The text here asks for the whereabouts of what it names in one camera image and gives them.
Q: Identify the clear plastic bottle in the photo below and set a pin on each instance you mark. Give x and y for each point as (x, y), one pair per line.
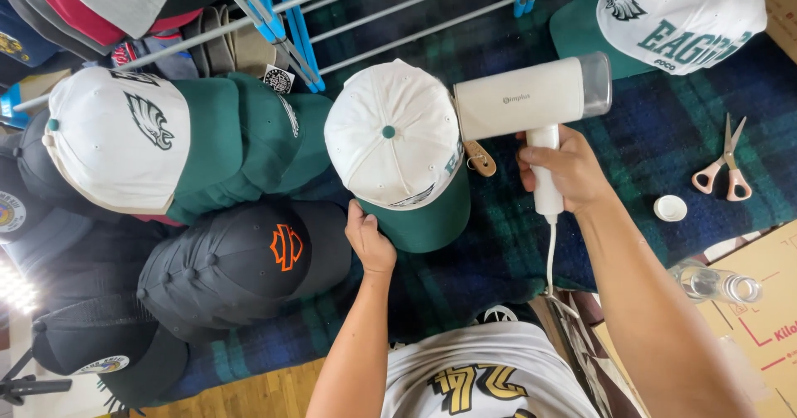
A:
(710, 283)

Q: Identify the person's white jersey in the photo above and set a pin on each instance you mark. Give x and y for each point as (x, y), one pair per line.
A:
(485, 362)

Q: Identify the white handheld garment steamer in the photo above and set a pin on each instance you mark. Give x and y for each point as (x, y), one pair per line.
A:
(517, 103)

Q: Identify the dark green blue plaid blanket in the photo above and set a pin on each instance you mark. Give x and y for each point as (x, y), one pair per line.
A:
(622, 144)

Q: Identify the white bottle cap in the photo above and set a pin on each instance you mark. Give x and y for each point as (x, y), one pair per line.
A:
(670, 208)

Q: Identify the black tripod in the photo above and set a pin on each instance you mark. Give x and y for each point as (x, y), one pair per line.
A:
(31, 385)

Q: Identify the white cap with green brim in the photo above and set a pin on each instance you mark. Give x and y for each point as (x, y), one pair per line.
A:
(386, 131)

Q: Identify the white green lettered cap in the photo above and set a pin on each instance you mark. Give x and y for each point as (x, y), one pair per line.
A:
(672, 7)

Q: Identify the heap of dark caps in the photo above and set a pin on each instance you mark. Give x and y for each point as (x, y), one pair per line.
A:
(37, 181)

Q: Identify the white black round-print tag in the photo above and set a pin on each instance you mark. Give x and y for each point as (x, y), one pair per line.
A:
(278, 79)

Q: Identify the stack of black orange-logo caps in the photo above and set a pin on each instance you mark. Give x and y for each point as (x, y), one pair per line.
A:
(230, 262)

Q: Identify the stack of white green caps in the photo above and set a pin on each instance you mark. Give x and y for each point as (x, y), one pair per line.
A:
(112, 144)

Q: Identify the tan leather cap tag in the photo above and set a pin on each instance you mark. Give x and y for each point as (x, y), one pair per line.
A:
(482, 159)

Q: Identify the patterned brown white cloth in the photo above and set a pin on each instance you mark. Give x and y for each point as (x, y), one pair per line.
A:
(585, 349)

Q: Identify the plain cardboard box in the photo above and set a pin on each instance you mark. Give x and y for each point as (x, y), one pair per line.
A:
(781, 7)

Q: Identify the heap of assorted caps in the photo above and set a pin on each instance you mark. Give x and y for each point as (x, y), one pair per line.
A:
(112, 1)

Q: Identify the large printed cardboard box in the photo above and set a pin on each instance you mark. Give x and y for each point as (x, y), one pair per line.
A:
(766, 318)

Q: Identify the person's left hand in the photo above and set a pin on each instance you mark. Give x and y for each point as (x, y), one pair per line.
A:
(372, 247)

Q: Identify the stack of khaki brown caps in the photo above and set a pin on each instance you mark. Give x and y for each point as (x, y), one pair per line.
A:
(218, 41)

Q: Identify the black mesh cap round patch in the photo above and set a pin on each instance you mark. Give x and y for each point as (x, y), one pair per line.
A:
(93, 337)

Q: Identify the person's right fingers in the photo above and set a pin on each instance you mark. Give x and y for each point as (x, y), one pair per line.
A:
(527, 167)

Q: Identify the grey blue drying rack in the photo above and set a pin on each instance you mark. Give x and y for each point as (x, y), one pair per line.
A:
(398, 7)

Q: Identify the black white shoe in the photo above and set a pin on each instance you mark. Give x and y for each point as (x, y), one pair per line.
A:
(498, 314)

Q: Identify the person's right hand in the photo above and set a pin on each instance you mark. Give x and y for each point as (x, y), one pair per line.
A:
(579, 172)

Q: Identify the bright led light panel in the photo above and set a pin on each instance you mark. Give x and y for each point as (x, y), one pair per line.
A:
(13, 287)

